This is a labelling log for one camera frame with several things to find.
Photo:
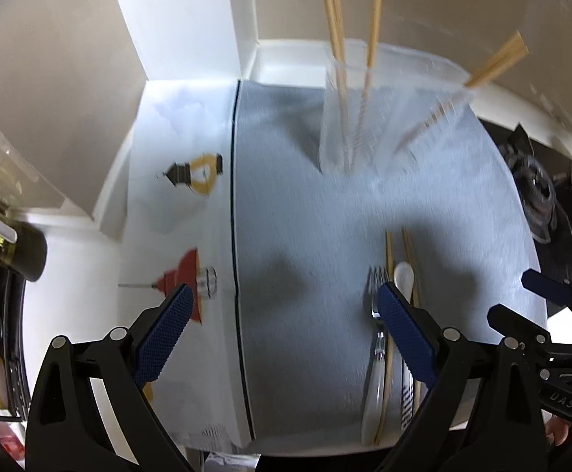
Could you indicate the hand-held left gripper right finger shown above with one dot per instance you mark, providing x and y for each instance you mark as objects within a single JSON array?
[{"x": 406, "y": 334}]

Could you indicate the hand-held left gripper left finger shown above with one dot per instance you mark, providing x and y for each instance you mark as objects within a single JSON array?
[{"x": 165, "y": 339}]

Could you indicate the white lamp print mat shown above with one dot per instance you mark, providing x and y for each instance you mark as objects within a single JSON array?
[{"x": 177, "y": 226}]

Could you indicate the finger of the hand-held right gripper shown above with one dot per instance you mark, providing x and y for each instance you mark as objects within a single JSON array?
[
  {"x": 546, "y": 287},
  {"x": 517, "y": 329}
]

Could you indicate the red plastic packet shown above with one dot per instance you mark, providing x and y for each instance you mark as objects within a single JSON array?
[{"x": 10, "y": 445}]

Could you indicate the clear plastic utensil holder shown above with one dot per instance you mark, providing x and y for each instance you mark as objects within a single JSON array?
[{"x": 394, "y": 123}]

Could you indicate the grey counter mat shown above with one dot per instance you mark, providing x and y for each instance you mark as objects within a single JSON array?
[{"x": 305, "y": 236}]

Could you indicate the black stove burner grate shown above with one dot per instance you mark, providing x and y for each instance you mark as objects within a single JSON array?
[{"x": 536, "y": 201}]

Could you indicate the person's right hand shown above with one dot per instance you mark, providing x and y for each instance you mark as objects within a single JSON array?
[{"x": 561, "y": 430}]

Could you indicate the white ceramic spoon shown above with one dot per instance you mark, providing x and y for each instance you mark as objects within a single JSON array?
[{"x": 403, "y": 275}]

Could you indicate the black glass gas stove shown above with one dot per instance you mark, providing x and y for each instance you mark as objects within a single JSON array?
[{"x": 568, "y": 236}]

